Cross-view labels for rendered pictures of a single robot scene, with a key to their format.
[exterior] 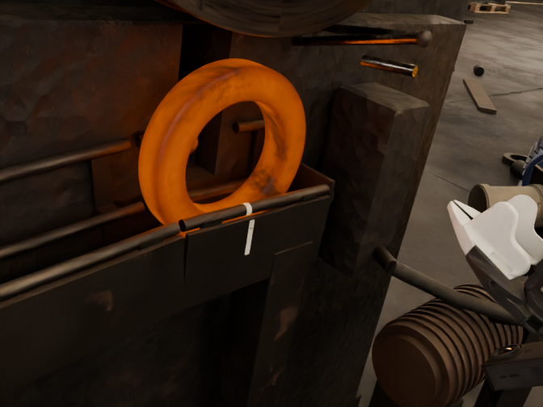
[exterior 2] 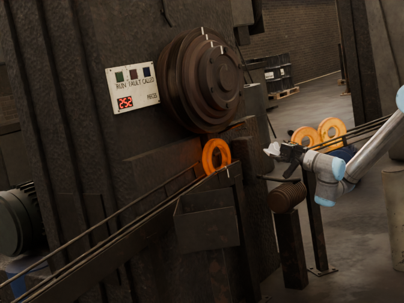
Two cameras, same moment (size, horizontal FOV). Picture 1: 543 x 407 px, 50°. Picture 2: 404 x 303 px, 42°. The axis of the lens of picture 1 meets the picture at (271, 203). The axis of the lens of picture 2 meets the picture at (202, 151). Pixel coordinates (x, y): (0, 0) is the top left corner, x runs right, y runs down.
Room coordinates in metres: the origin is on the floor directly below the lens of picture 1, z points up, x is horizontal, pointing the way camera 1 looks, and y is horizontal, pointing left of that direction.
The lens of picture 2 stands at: (-1.83, 0.33, 1.21)
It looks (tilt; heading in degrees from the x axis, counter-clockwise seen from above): 10 degrees down; 355
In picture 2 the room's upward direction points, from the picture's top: 10 degrees counter-clockwise
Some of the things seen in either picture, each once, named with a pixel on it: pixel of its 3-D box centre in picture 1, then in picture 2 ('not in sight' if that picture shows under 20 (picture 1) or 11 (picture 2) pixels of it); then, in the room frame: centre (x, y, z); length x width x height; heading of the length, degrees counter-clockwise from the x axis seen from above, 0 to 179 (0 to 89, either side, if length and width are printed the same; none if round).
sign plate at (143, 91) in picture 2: not in sight; (134, 86); (0.36, 0.36, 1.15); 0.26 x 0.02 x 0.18; 136
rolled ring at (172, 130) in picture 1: (228, 154); (216, 159); (0.54, 0.05, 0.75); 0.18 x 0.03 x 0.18; 136
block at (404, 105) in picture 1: (360, 179); (246, 160); (0.71, -0.11, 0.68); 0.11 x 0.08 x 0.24; 46
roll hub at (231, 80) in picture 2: not in sight; (222, 78); (0.46, -0.03, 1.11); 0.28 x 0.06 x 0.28; 136
